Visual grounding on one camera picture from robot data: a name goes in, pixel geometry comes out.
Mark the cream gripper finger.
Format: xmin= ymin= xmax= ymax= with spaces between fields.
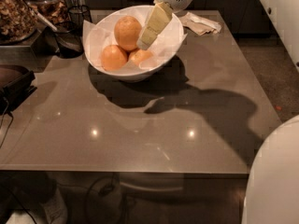
xmin=136 ymin=2 xmax=173 ymax=50

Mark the large top orange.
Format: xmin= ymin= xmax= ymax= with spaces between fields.
xmin=114 ymin=16 xmax=142 ymax=51

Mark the small right orange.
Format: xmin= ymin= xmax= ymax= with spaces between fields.
xmin=128 ymin=49 xmax=153 ymax=65

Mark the white ceramic bowl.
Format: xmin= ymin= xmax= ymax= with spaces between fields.
xmin=82 ymin=5 xmax=186 ymax=83

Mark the left orange in bowl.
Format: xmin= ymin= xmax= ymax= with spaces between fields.
xmin=101 ymin=45 xmax=128 ymax=71

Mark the crumpled beige napkin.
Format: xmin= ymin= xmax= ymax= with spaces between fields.
xmin=179 ymin=12 xmax=221 ymax=35

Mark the dark round dish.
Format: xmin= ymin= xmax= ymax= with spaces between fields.
xmin=54 ymin=21 xmax=83 ymax=59

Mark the large glass snack jar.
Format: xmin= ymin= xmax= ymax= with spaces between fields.
xmin=0 ymin=0 xmax=36 ymax=45

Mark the black device at left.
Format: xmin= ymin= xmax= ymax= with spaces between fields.
xmin=0 ymin=64 xmax=36 ymax=114

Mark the white shoe under table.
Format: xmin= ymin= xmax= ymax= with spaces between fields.
xmin=5 ymin=189 xmax=68 ymax=224

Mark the black wire cup holder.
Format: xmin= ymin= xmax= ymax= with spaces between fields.
xmin=68 ymin=5 xmax=92 ymax=33

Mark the black cable at left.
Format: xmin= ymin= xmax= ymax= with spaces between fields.
xmin=0 ymin=96 xmax=15 ymax=149

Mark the black cable under table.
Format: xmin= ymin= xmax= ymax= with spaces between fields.
xmin=83 ymin=173 xmax=132 ymax=224

